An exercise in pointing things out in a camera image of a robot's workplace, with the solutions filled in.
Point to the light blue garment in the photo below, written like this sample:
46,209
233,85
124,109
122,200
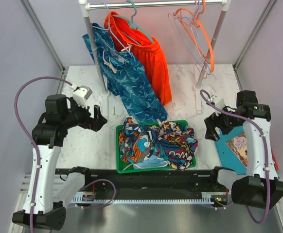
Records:
150,162

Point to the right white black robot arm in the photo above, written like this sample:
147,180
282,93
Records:
260,186

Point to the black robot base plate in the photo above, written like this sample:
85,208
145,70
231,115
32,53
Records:
155,184

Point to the blue orange patterned garment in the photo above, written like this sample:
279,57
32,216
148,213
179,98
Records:
137,141

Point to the pink illustrated book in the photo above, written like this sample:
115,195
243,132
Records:
238,145

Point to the comic print shorts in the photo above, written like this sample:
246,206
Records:
176,144

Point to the red book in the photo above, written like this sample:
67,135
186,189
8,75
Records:
275,162

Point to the orange shorts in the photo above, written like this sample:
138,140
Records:
150,55

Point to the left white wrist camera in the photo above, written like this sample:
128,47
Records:
81,95

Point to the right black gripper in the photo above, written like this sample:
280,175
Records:
211,122

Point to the pink hanger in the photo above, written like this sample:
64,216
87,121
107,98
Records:
188,25

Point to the teal blue folder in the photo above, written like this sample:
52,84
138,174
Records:
227,158

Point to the white slotted cable duct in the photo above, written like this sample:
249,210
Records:
82,199

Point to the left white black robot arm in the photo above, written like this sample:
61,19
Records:
44,208

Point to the green plastic tray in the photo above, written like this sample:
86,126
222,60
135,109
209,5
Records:
120,165

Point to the teal hanger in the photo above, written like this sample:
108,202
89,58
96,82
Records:
131,22

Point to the orange hanger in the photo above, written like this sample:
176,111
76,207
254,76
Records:
204,34

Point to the blue leaf print shorts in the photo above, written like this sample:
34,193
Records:
126,78

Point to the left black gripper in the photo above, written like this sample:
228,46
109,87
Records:
96,123

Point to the lavender hanger holding blue shorts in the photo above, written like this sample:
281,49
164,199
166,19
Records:
118,43

